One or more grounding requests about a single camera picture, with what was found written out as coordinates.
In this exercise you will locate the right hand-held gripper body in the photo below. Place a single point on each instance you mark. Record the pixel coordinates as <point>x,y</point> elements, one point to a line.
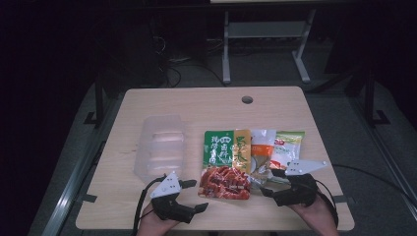
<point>300,191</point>

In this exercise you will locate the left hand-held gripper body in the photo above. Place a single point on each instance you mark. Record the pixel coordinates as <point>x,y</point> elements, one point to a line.
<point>165,188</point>

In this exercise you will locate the green and white snack packet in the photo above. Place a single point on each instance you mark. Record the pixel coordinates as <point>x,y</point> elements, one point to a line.
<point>288,147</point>

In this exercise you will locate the white and orange packet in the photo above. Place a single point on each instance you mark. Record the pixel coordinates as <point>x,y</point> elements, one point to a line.
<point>262,144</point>

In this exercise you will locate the green and red sauce packet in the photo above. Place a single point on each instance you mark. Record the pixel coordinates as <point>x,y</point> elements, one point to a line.
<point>218,154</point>

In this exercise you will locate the clear plastic container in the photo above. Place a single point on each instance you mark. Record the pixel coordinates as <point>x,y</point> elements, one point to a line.
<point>160,144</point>

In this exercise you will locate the person's right hand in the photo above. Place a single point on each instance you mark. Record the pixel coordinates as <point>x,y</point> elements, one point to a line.
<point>319,218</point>

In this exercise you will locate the person's left hand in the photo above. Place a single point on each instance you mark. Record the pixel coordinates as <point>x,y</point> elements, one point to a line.
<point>154,224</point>

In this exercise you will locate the dark tape piece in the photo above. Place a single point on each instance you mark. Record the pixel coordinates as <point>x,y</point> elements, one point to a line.
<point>88,198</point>
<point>342,199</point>

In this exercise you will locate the white metal stand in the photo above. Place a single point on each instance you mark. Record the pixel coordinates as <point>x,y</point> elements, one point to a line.
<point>226,49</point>

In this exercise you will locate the aluminium floor rail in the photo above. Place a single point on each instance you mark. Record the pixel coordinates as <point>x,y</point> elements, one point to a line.
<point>398,178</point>
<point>70,187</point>

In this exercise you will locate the black frame post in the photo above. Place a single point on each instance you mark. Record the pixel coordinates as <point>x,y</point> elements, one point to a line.
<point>369,98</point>
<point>99,98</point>

